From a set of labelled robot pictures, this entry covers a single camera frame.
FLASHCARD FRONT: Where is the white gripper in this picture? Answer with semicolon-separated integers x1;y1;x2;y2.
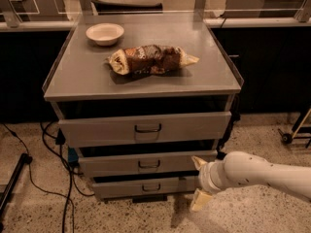
190;156;226;212

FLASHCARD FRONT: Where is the grey drawer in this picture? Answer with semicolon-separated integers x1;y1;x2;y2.
59;112;231;148
79;150;217;178
92;176;199;200

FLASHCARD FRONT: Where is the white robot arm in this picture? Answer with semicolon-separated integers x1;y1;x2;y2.
190;151;311;212

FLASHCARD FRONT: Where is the grey bottom drawer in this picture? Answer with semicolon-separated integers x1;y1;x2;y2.
92;176;199;200

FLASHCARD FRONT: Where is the grey drawer cabinet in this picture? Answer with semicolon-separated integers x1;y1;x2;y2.
42;13;245;204

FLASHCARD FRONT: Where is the grey top drawer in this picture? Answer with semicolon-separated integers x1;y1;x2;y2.
59;112;231;148

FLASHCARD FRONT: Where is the brown snack bag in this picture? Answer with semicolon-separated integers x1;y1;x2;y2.
107;45;199;76

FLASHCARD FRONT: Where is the white bowl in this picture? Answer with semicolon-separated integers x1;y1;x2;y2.
86;23;124;47

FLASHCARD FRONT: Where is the black stand leg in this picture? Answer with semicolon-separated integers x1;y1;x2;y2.
0;153;32;233

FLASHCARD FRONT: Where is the black floor cable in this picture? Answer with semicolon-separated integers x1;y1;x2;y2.
39;121;95;233

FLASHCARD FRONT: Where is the thin black cable left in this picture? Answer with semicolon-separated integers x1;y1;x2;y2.
2;123;76;233

